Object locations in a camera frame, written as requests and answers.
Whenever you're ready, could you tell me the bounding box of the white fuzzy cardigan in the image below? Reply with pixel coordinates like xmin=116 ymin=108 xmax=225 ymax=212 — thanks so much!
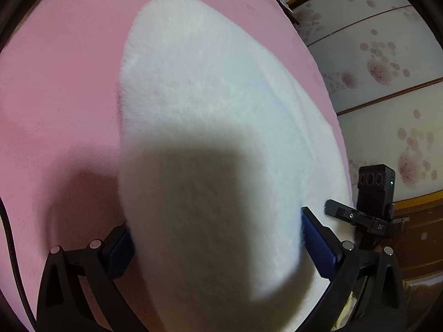
xmin=119 ymin=0 xmax=354 ymax=331

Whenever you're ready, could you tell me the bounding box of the floral wardrobe door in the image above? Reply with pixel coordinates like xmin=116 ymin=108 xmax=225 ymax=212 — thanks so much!
xmin=284 ymin=0 xmax=442 ymax=201

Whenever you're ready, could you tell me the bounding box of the dark wooden nightstand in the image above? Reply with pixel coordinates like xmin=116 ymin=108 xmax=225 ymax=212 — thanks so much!
xmin=276 ymin=0 xmax=300 ymax=25

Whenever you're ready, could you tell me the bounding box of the pink bed sheet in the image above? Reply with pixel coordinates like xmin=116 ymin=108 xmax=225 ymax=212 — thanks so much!
xmin=0 ymin=0 xmax=351 ymax=332

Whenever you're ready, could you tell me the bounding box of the black camera box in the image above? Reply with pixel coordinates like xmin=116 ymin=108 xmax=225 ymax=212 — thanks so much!
xmin=357 ymin=164 xmax=396 ymax=221

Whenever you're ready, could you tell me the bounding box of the black cable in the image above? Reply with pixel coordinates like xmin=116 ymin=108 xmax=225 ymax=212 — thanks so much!
xmin=0 ymin=196 xmax=38 ymax=325

